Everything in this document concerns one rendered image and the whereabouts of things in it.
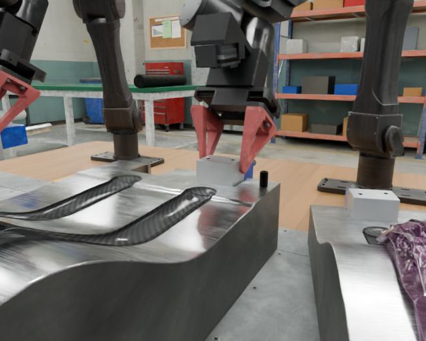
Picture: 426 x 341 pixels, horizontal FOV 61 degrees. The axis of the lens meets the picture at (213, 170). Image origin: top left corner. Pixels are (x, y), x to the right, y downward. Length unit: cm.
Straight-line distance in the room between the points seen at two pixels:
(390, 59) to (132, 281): 58
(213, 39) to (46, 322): 32
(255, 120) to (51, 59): 787
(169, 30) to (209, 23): 692
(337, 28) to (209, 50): 555
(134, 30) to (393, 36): 705
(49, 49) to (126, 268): 804
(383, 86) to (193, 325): 52
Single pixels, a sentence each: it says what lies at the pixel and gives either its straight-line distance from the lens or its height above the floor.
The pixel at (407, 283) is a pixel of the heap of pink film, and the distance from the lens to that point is 25.
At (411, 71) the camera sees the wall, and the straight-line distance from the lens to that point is 573.
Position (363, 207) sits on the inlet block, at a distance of 45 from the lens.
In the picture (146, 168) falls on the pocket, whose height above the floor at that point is 88.
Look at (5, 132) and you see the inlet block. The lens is 56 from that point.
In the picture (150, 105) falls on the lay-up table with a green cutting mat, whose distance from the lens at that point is 358.
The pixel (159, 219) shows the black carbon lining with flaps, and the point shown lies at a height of 88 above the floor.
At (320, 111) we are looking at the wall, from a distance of 597.
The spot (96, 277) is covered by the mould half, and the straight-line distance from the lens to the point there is 20.
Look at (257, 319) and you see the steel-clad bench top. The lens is 36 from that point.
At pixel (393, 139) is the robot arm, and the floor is 91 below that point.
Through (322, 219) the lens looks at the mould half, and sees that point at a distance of 45.
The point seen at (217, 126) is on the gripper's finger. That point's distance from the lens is 50.
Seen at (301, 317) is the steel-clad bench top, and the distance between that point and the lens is 37.
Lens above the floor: 102
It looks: 15 degrees down
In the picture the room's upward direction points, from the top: straight up
